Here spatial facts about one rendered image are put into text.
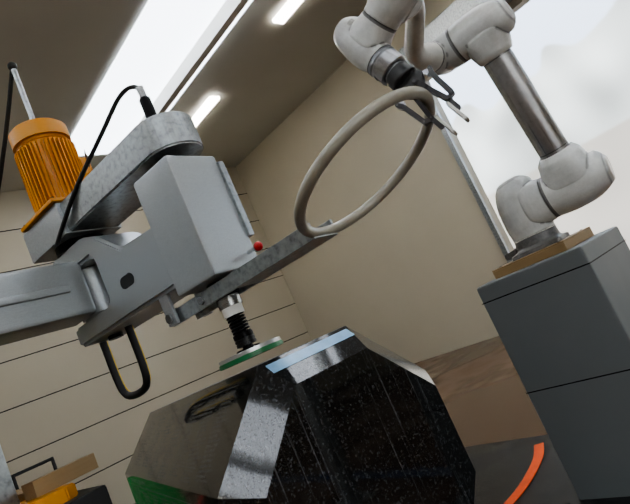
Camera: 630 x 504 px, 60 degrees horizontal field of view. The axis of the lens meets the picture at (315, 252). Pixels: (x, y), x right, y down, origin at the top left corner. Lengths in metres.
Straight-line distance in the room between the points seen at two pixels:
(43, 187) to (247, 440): 1.40
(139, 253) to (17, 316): 0.46
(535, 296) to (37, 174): 1.93
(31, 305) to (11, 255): 5.16
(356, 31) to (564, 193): 0.92
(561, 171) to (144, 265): 1.43
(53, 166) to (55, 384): 4.74
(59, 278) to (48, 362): 4.79
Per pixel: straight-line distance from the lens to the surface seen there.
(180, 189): 1.76
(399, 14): 1.51
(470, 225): 6.68
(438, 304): 7.14
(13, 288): 2.15
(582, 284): 1.89
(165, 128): 1.86
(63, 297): 2.20
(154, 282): 1.92
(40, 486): 1.98
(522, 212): 2.05
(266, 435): 1.47
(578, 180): 2.00
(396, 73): 1.47
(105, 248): 2.11
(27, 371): 6.92
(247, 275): 1.66
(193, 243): 1.73
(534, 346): 2.01
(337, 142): 1.23
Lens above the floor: 0.88
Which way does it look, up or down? 8 degrees up
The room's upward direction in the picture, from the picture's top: 24 degrees counter-clockwise
